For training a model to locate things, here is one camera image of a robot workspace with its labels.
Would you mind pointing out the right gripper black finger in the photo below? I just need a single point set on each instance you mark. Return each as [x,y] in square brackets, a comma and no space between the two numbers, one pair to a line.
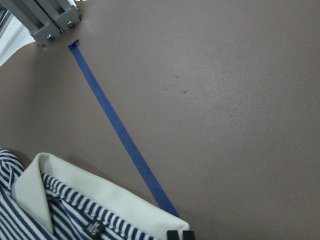
[172,235]

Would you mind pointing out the blue white striped polo shirt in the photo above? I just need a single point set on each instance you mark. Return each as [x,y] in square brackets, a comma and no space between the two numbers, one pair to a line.
[52,199]

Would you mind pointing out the brown paper table cover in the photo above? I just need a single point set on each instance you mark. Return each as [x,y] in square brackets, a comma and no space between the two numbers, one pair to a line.
[221,97]

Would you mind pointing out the blue tape strip by shirt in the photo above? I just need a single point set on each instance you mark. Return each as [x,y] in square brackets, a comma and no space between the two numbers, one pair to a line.
[136,157]

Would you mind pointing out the aluminium frame post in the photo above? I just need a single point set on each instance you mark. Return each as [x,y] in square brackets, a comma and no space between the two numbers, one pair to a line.
[45,20]

